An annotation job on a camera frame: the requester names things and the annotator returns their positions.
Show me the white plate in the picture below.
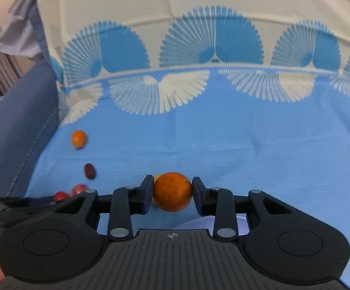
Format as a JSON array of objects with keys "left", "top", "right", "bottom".
[{"left": 175, "top": 212, "right": 248, "bottom": 237}]

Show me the blue sofa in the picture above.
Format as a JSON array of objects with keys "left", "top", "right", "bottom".
[{"left": 0, "top": 6, "right": 63, "bottom": 200}]

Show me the blue fan-print cloth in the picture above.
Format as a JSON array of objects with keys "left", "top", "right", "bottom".
[{"left": 25, "top": 0, "right": 350, "bottom": 290}]

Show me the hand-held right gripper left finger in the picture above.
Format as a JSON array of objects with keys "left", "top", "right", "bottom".
[{"left": 53, "top": 174, "right": 155, "bottom": 242}]

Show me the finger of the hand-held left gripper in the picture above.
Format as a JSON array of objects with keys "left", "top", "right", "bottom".
[{"left": 19, "top": 196, "right": 56, "bottom": 207}]

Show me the pale grey sheet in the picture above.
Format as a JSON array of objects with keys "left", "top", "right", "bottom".
[{"left": 0, "top": 0, "right": 45, "bottom": 61}]

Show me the small orange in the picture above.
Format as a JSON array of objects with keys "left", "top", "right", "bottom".
[{"left": 71, "top": 130, "right": 88, "bottom": 149}]

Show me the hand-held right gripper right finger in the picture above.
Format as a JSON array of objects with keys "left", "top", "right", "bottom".
[{"left": 192, "top": 176, "right": 294, "bottom": 242}]

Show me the large orange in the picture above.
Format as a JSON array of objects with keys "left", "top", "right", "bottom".
[{"left": 153, "top": 172, "right": 193, "bottom": 212}]

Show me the dark red date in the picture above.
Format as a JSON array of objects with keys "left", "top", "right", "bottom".
[{"left": 85, "top": 163, "right": 97, "bottom": 180}]

